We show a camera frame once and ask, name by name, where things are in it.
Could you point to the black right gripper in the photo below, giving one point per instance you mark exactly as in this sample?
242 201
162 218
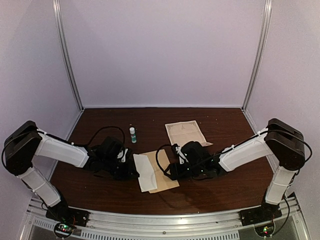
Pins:
176 174

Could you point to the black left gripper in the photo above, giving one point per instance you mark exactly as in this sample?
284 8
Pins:
128 170

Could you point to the ornate letter sheet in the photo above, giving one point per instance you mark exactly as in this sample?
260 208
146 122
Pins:
185 131
147 178

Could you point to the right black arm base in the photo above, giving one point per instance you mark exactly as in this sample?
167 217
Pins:
260 212

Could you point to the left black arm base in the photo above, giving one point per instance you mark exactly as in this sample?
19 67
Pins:
61 212

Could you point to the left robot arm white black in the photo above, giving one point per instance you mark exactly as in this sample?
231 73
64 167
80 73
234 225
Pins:
29 141

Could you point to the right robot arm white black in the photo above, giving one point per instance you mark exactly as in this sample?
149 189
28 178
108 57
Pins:
277 139

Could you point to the small green glue stick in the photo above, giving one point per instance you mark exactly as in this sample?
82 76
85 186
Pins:
133 136

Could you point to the left round circuit board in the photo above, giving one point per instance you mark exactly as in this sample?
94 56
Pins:
62 230

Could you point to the round circuit board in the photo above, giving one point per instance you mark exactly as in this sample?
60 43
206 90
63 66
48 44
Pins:
62 230
265 230

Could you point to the right round circuit board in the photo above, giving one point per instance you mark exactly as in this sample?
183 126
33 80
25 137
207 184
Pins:
265 230

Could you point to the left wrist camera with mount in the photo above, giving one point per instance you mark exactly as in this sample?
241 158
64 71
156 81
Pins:
124 155

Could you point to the front aluminium slotted rail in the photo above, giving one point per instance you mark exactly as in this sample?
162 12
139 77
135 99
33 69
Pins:
221 225

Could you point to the left aluminium frame post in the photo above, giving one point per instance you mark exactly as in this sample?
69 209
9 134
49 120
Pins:
65 53

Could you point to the aluminium frame post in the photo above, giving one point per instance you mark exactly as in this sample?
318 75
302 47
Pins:
264 30
65 53

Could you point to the right aluminium frame post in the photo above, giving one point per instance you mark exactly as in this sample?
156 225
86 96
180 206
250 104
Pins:
264 30

